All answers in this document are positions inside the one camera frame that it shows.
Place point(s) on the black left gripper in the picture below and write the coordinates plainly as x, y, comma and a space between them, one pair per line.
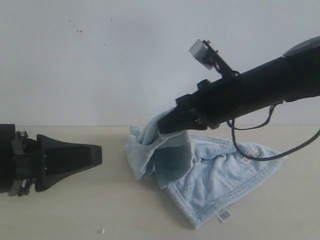
62, 160

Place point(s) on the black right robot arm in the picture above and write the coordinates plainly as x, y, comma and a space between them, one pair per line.
293, 76

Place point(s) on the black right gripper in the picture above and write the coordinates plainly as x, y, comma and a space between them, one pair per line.
205, 108

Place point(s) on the light blue terry towel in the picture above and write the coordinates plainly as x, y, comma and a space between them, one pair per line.
201, 174

